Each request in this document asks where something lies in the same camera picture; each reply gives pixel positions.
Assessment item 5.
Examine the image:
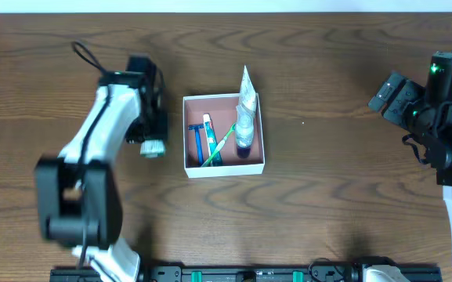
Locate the green white soap packet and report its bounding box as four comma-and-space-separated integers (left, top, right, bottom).
140, 139, 166, 158

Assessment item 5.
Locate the black mounting rail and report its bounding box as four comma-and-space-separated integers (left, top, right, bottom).
49, 257, 443, 282

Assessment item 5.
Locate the teal toothpaste tube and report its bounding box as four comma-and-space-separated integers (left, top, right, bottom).
203, 113, 222, 166

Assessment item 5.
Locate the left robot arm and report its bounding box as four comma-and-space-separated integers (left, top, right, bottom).
34, 71, 168, 281

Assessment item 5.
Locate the clear pump bottle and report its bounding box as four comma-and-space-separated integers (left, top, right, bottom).
235, 104, 255, 158

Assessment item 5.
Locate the blue disposable razor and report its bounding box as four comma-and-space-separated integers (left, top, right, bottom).
188, 124, 204, 165

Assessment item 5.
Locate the green white toothbrush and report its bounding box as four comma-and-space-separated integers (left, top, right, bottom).
202, 123, 236, 167

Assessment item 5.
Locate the white floral shampoo tube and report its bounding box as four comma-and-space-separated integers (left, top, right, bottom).
239, 66, 257, 115

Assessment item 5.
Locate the white cardboard box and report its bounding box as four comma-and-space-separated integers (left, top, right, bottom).
182, 93, 266, 179

